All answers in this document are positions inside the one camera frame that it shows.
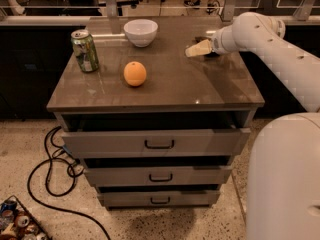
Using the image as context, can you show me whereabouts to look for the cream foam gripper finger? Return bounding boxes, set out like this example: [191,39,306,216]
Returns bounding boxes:
[185,39,212,57]

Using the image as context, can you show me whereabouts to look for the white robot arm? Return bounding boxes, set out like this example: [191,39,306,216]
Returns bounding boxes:
[185,12,320,240]

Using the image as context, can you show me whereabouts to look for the white ceramic bowl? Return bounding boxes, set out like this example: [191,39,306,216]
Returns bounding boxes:
[124,19,158,47]

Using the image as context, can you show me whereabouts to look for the orange fruit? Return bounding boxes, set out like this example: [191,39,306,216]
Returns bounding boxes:
[123,61,147,87]

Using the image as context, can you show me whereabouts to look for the top grey drawer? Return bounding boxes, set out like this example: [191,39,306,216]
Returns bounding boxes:
[62,128,250,158]

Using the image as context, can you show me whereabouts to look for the grey drawer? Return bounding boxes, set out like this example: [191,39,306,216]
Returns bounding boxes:
[85,166,231,187]
[97,190,220,208]
[62,128,250,158]

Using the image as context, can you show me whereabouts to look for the grey drawer cabinet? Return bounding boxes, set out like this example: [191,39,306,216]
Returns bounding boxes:
[47,17,264,194]

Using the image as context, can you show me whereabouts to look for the green soda can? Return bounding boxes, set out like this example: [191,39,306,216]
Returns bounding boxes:
[71,29,99,73]

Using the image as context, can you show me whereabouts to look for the middle grey drawer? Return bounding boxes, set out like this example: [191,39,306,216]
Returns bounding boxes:
[85,166,231,187]

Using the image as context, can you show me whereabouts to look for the bottom grey drawer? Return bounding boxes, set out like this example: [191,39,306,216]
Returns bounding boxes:
[97,190,220,208]

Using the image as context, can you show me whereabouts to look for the glass railing barrier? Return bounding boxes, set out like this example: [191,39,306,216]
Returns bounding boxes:
[0,0,320,26]

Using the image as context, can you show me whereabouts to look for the tray of cans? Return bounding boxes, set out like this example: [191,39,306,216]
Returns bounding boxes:
[0,195,53,240]

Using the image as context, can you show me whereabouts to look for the black floor cable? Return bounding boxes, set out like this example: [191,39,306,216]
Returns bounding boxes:
[26,126,112,240]

